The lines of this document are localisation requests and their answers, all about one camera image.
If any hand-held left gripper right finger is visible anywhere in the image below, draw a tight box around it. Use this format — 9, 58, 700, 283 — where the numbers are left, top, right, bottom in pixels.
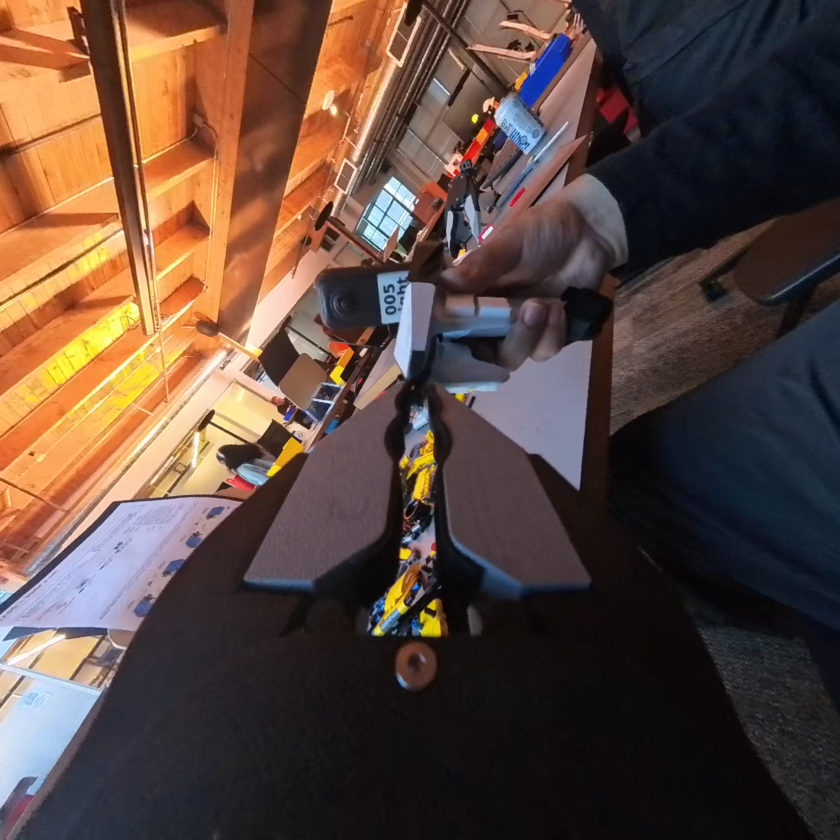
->
428, 386, 593, 603

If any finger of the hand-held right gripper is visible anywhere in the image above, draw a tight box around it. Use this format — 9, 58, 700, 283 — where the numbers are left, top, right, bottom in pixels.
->
427, 338, 511, 395
392, 282, 437, 383

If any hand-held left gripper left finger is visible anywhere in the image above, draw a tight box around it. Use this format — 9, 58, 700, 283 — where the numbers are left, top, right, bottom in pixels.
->
243, 386, 406, 595

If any person's right forearm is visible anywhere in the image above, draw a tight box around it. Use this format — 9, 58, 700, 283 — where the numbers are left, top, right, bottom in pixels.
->
571, 108, 840, 280

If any grey desk with wooden edge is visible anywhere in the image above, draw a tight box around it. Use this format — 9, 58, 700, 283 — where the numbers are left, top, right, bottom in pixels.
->
420, 33, 605, 263

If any person's right hand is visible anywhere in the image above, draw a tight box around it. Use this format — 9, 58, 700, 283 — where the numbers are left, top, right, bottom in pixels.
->
438, 196, 613, 365

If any paned window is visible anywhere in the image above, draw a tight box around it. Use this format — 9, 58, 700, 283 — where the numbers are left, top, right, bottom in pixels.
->
354, 176, 421, 247

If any pile of small brick parts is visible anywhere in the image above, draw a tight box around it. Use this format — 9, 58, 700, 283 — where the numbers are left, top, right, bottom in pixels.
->
371, 392, 454, 639

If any spare hand-held gripper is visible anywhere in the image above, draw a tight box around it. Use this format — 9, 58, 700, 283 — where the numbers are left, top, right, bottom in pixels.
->
443, 161, 487, 257

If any printed paper sheet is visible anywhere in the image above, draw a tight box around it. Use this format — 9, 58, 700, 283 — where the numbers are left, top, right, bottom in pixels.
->
0, 495, 245, 634

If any brown cardboard sheet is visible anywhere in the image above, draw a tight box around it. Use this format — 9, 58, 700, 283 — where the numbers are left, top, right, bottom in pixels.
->
492, 134, 592, 211

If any white wipes canister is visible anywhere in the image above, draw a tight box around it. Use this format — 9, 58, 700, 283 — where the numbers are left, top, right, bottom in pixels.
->
493, 92, 547, 155

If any grey pen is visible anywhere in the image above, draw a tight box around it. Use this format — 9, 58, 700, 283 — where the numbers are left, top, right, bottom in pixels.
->
495, 121, 571, 194

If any blue storage bin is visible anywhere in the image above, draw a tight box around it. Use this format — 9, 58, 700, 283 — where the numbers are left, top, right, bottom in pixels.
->
518, 33, 572, 109

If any dark chair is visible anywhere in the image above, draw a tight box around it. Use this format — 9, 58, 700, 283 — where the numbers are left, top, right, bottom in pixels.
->
699, 200, 840, 306

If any person's upper body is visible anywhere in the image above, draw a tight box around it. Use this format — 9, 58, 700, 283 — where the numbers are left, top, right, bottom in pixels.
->
571, 0, 840, 152

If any silver air duct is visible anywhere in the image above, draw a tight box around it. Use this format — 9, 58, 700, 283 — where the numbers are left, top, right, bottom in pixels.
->
344, 13, 427, 198

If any black ceiling light rail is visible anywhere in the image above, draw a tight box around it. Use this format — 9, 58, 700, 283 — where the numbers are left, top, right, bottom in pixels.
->
82, 0, 161, 337

